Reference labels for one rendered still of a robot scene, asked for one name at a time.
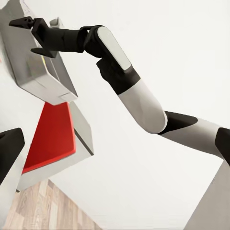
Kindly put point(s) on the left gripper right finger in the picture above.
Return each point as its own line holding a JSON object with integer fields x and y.
{"x": 222, "y": 142}

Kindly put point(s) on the swivel chair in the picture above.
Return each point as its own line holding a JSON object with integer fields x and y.
{"x": 54, "y": 138}

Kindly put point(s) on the toy box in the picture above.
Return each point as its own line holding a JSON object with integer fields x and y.
{"x": 44, "y": 77}

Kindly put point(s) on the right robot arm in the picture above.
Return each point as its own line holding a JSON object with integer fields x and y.
{"x": 117, "y": 70}

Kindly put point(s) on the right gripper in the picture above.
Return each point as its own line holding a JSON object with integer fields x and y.
{"x": 51, "y": 39}

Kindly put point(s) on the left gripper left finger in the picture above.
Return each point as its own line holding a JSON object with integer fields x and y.
{"x": 11, "y": 144}

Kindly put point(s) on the desk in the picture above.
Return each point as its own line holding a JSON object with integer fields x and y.
{"x": 19, "y": 108}

